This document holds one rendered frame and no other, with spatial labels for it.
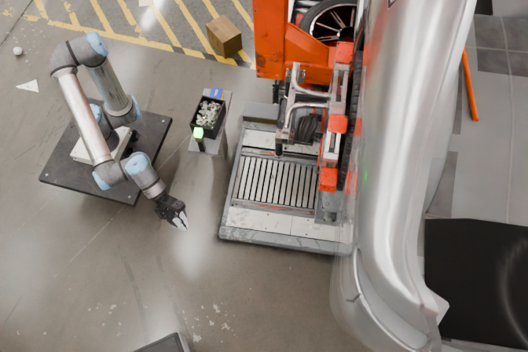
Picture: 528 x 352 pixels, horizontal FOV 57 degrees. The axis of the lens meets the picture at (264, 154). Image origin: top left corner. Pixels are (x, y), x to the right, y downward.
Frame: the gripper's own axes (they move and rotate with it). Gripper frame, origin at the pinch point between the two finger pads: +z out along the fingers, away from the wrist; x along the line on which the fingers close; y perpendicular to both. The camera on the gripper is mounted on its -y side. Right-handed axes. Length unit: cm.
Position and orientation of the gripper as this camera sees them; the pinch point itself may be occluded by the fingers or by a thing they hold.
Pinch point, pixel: (186, 229)
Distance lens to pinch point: 210.8
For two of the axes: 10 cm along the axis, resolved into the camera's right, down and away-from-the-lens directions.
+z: 4.9, 8.0, 3.5
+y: -6.8, 1.0, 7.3
